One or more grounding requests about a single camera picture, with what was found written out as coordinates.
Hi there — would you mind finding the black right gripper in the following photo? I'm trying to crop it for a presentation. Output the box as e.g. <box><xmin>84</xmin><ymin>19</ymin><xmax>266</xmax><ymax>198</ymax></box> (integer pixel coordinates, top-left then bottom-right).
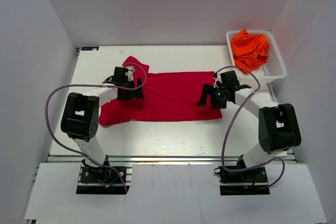
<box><xmin>197</xmin><ymin>83</ymin><xmax>228</xmax><ymax>109</ymax></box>

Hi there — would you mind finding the red t-shirt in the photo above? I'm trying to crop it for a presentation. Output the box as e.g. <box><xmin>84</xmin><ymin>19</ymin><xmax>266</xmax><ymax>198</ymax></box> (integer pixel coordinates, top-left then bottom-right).
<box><xmin>99</xmin><ymin>56</ymin><xmax>222</xmax><ymax>126</ymax></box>

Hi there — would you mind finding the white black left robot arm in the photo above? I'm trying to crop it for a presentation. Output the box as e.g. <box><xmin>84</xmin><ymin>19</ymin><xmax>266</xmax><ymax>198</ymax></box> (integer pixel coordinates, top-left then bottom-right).
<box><xmin>60</xmin><ymin>64</ymin><xmax>146</xmax><ymax>182</ymax></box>

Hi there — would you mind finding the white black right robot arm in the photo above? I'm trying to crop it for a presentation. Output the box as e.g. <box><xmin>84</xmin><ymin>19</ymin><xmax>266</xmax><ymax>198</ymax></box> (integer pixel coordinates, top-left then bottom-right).
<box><xmin>197</xmin><ymin>70</ymin><xmax>301</xmax><ymax>182</ymax></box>

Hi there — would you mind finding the blue label sticker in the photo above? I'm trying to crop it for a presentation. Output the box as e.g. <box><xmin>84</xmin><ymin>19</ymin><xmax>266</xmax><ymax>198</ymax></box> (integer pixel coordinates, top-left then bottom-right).
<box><xmin>81</xmin><ymin>46</ymin><xmax>99</xmax><ymax>51</ymax></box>

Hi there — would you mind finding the orange t-shirt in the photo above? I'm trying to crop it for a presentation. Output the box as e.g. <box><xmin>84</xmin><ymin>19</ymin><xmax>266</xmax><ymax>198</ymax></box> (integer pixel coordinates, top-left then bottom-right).
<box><xmin>230</xmin><ymin>29</ymin><xmax>270</xmax><ymax>72</ymax></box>

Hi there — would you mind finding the white plastic mesh basket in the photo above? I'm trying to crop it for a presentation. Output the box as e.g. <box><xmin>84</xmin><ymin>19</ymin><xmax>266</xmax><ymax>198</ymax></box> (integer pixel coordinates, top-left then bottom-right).
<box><xmin>226</xmin><ymin>29</ymin><xmax>287</xmax><ymax>84</ymax></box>

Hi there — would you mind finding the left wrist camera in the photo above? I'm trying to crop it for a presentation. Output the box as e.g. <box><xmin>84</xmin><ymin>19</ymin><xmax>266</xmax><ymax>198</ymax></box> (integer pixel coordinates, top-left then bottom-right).
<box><xmin>124</xmin><ymin>66</ymin><xmax>135</xmax><ymax>78</ymax></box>

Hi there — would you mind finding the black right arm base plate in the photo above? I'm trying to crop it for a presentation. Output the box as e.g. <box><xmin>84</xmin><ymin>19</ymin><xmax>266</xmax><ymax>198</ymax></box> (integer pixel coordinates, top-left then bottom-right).
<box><xmin>214</xmin><ymin>166</ymin><xmax>270</xmax><ymax>196</ymax></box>

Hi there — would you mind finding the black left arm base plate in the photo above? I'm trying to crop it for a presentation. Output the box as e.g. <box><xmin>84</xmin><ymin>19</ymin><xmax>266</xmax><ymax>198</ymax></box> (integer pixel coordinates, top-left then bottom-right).
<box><xmin>76</xmin><ymin>166</ymin><xmax>127</xmax><ymax>195</ymax></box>

